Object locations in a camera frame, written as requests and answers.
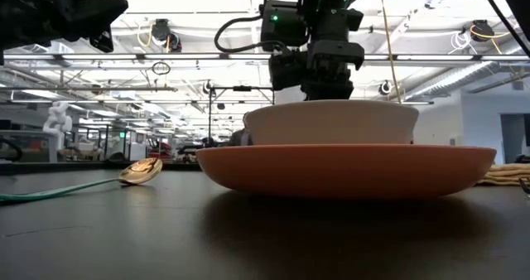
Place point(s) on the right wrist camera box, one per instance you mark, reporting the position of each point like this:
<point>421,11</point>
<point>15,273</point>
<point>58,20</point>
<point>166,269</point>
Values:
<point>285,70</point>

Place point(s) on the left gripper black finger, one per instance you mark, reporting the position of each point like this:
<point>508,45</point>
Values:
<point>101,42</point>
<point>93,15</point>

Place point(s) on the long ceiling light strip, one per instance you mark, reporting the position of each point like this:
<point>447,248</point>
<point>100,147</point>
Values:
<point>186,56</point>

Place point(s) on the grey-white bowl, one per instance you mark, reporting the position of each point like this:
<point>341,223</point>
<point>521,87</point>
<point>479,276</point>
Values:
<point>331,122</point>

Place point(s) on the black frame stand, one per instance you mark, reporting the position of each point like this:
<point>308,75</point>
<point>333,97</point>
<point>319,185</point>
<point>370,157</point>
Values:
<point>242,88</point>

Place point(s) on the red-orange plate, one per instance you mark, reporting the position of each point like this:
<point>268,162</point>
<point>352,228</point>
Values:
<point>343,172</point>

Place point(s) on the black metal table frame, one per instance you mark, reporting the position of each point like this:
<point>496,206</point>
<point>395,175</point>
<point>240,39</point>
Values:
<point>62,167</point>

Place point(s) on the silver ventilation duct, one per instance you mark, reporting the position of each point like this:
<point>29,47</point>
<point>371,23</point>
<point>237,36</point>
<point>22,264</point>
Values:
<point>455,79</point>

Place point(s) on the folded yellow cloth napkin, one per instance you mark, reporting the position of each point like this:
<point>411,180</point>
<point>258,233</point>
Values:
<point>509,173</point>

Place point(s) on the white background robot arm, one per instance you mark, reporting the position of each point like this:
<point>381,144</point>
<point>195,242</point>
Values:
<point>58,122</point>

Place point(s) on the person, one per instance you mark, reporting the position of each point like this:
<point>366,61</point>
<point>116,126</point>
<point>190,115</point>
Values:
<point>239,139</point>

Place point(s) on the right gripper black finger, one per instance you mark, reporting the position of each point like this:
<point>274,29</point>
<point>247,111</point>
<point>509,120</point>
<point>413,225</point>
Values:
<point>329,85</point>

